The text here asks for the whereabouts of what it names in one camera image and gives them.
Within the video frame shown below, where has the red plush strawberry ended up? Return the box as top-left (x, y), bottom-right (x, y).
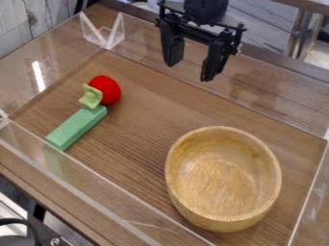
top-left (79, 75), bottom-right (122, 110)

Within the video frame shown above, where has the black table leg bracket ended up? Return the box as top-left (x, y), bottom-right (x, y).
top-left (27, 203), bottom-right (72, 246)

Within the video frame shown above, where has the clear acrylic tray wall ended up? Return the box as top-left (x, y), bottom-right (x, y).
top-left (0, 111), bottom-right (214, 246)

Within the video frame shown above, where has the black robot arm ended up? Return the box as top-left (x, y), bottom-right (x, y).
top-left (155, 0), bottom-right (248, 82)

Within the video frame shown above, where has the background wooden table leg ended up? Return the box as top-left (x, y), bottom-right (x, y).
top-left (286, 10), bottom-right (324, 60)

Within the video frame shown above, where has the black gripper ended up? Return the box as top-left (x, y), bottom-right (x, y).
top-left (157, 2), bottom-right (248, 82)

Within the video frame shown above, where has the green rectangular block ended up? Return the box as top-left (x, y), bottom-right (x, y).
top-left (46, 105), bottom-right (108, 151)

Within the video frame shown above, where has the brown wooden bowl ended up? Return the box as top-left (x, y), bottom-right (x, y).
top-left (165, 126), bottom-right (282, 233)

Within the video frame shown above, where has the black cable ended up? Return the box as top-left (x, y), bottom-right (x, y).
top-left (0, 217), bottom-right (36, 246)

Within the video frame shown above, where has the clear acrylic corner bracket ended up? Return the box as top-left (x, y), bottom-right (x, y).
top-left (79, 12), bottom-right (125, 50)

